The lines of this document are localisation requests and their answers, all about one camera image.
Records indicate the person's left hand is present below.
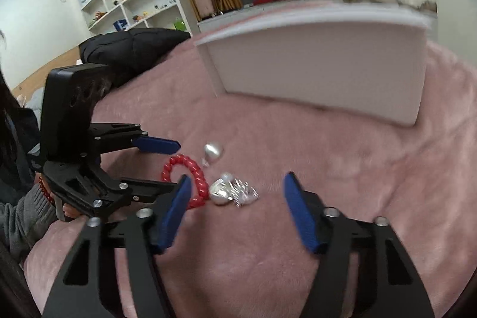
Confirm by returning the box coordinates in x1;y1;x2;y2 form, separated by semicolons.
62;203;83;219

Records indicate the silver earring piece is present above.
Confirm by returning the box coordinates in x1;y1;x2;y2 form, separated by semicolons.
209;173;259;207

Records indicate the white plastic storage box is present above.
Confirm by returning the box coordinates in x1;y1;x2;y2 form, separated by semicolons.
196;3;432;126

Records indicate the black puffer jacket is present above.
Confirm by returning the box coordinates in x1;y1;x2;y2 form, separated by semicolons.
79;27;191;88

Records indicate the red bead bracelet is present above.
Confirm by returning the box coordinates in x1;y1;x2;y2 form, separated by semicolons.
161;153;210;211

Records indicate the pink plush bed blanket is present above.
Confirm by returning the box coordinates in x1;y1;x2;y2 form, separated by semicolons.
22;2;477;318

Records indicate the grey sleeve forearm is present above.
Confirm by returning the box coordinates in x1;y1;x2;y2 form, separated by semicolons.
1;184;58;264

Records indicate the silver pearl earring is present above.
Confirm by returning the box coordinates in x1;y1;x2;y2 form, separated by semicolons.
201;142;223;167

